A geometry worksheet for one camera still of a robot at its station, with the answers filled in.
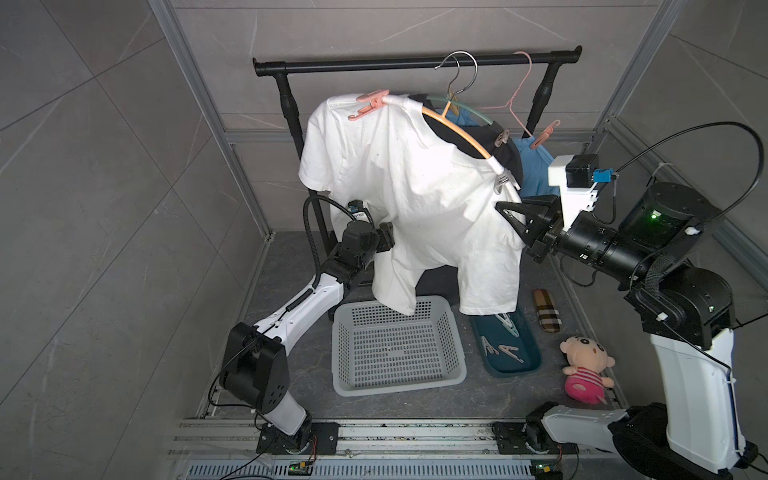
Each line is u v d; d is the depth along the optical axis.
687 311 0.31
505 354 0.88
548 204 0.39
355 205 0.70
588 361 0.80
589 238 0.38
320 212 0.84
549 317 0.93
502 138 0.60
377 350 0.88
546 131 0.64
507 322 0.93
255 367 0.44
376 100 0.40
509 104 0.65
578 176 0.33
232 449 0.72
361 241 0.61
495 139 0.61
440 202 0.50
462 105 0.63
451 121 0.39
